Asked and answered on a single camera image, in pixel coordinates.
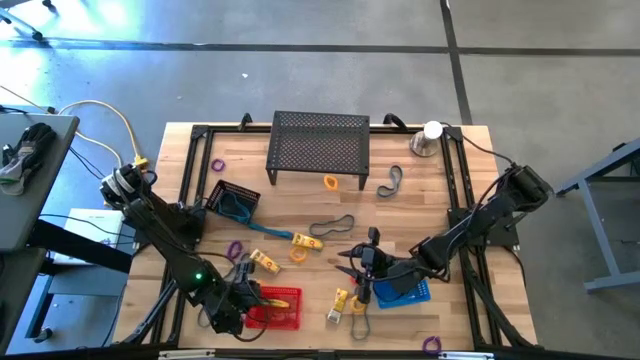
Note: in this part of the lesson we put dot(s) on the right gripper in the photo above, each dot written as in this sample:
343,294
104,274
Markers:
377,265

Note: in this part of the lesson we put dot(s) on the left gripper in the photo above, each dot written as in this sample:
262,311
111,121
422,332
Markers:
235,300

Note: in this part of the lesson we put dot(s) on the yellow crayon box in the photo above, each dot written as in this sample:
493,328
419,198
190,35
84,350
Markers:
278,303
306,241
264,260
339,302

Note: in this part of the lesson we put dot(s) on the red plastic basket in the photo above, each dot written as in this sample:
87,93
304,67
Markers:
285,320

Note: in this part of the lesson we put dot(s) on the yellow coil wristband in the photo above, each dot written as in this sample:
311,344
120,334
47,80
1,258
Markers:
292,256
354,307

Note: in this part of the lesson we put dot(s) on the orange coil wristband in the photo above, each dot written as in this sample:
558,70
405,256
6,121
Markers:
325,181

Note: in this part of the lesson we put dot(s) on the grey rubber band loop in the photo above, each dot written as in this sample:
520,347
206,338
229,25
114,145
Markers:
399,176

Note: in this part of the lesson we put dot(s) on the blue-grey rubber band loop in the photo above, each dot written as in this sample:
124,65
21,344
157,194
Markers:
223,202

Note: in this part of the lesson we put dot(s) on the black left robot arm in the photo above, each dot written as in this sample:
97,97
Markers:
165,235

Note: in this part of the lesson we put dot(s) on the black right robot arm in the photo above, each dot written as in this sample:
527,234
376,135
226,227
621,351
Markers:
480,217

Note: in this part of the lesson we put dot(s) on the office chair base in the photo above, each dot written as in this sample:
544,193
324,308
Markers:
36,35

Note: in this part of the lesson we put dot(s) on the long dark rubber band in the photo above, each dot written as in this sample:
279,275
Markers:
199,320

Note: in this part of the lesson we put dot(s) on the blue plastic basket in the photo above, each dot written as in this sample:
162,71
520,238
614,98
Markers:
417,295

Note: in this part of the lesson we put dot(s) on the small black mesh basket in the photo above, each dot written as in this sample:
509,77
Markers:
214,196

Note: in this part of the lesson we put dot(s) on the black mesh shelf riser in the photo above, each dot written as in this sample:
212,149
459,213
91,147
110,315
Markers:
320,142

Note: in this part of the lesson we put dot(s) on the white bulb table lamp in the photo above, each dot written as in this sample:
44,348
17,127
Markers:
433,130

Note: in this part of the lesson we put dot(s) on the grey side table base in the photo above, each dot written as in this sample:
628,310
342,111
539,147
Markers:
80,285

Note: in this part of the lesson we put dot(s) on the white paper sheet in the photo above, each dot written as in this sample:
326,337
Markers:
95,222

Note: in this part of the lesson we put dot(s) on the black side table beam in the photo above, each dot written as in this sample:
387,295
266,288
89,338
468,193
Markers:
85,247

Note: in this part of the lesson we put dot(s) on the grey side table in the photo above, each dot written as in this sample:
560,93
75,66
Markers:
30,215

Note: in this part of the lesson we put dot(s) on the black and grey gloves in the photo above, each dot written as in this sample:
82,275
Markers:
30,145

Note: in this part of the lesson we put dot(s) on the silver metal bracket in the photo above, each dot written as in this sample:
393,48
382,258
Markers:
465,356
185,354

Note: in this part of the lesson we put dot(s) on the black frame bracket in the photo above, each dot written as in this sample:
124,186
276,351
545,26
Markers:
245,121
395,120

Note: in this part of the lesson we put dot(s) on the black aluminium table frame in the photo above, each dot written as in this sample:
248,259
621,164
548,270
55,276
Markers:
225,128

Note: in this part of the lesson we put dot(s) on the grey metal table frame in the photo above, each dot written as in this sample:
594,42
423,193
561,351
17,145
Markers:
596,235

